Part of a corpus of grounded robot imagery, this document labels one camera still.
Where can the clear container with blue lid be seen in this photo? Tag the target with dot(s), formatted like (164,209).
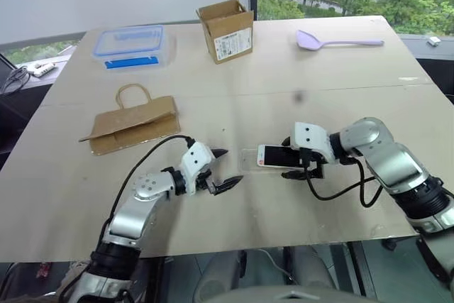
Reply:
(131,45)

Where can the brown paper bag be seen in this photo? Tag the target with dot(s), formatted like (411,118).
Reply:
(138,129)

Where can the clear plastic phone case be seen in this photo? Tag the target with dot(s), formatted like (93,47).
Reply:
(249,162)

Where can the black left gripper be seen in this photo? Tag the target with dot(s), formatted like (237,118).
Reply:
(205,179)

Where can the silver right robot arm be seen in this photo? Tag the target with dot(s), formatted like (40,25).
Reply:
(393,164)

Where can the grey rounded shape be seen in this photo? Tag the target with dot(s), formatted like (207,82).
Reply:
(218,274)
(312,267)

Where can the white smartphone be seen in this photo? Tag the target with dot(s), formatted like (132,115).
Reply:
(278,155)

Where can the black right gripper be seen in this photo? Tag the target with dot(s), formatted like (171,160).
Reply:
(312,166)

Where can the small white block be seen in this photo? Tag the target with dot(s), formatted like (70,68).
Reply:
(433,40)

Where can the red patterned item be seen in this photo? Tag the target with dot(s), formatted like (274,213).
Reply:
(43,269)

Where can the white power strip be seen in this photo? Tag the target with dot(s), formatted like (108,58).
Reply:
(42,69)

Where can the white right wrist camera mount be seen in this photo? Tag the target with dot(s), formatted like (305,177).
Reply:
(312,138)

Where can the open cardboard box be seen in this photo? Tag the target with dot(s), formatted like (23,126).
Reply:
(230,38)

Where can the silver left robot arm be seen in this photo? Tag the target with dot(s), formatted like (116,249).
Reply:
(136,218)

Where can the lilac plastic spoon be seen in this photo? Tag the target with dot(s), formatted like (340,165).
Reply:
(306,41)

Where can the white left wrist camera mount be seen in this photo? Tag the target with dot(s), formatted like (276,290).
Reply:
(194,162)

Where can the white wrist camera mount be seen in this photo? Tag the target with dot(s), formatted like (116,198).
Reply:
(194,162)
(312,138)

